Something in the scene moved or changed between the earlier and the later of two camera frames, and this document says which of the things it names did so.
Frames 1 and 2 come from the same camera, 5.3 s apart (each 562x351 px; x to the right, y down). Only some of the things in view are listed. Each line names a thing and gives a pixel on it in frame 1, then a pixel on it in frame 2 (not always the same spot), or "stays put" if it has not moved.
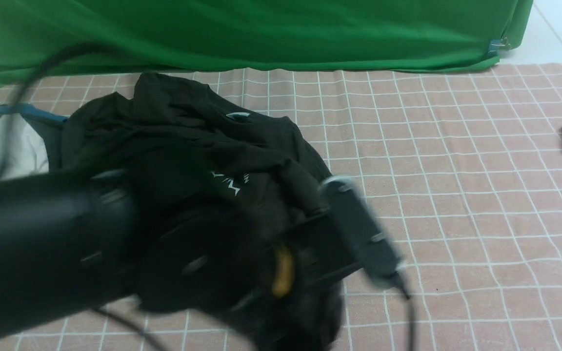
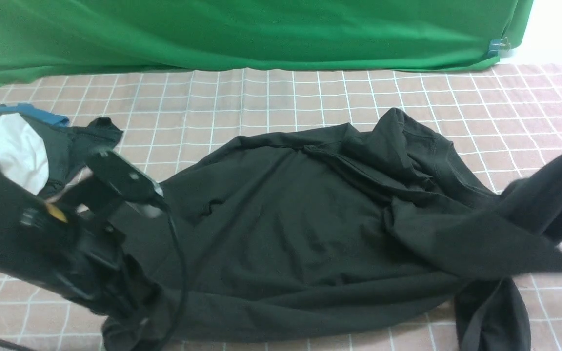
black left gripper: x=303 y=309 -> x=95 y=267
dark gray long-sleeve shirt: x=186 y=154 -> x=373 y=221
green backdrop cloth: x=11 y=40 stays put
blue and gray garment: x=50 y=127 stays put
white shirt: x=6 y=148 stays put
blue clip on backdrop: x=496 y=45 stays put
